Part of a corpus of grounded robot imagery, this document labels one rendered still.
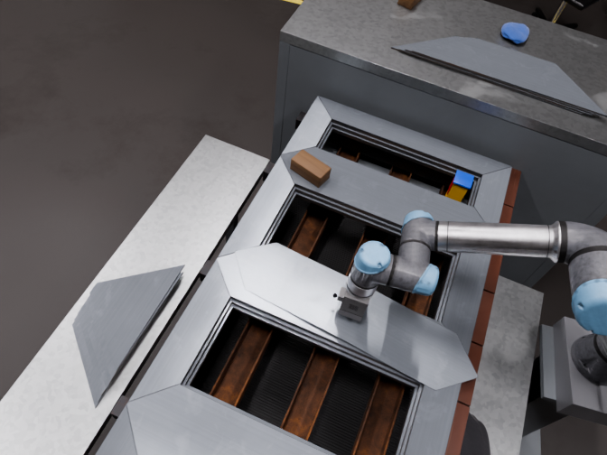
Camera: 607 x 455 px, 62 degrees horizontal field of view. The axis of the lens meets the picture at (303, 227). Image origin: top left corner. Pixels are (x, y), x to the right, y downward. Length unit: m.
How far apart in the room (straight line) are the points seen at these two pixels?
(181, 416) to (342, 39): 1.32
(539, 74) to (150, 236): 1.41
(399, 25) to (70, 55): 2.23
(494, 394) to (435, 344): 0.30
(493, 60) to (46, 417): 1.75
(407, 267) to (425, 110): 0.83
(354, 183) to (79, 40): 2.46
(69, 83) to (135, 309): 2.12
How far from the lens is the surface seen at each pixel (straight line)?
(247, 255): 1.47
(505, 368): 1.71
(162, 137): 2.97
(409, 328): 1.43
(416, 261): 1.19
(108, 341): 1.47
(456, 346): 1.46
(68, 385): 1.50
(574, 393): 1.68
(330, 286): 1.43
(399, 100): 1.87
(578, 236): 1.25
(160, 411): 1.31
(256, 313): 1.41
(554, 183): 2.01
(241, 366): 1.52
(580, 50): 2.24
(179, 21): 3.79
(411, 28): 2.02
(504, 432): 1.64
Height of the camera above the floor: 2.12
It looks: 55 degrees down
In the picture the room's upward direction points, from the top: 10 degrees clockwise
